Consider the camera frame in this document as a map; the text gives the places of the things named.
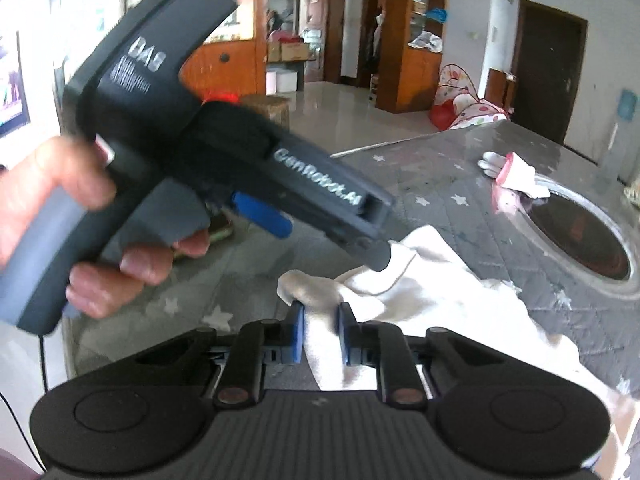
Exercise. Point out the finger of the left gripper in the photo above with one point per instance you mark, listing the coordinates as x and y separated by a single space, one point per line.
263 215

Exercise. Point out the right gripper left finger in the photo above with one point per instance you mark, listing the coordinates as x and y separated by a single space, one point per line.
245 356

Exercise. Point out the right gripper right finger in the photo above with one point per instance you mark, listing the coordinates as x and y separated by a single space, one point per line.
383 347

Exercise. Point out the cream white garment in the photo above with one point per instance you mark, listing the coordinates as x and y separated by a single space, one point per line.
426 284

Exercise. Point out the left bare hand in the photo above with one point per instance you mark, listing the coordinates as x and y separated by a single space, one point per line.
78 167

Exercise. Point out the wooden stool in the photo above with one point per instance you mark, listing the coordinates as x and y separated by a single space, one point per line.
275 108

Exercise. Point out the polka dot play tent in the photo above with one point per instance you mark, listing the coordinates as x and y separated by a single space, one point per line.
456 104

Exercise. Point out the round black induction cooktop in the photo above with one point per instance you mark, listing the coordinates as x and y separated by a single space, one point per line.
580 234

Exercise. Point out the wooden shelf cabinet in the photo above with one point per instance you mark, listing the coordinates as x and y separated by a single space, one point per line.
393 54

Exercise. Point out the dark wooden door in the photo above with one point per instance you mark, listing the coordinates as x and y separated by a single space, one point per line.
547 64

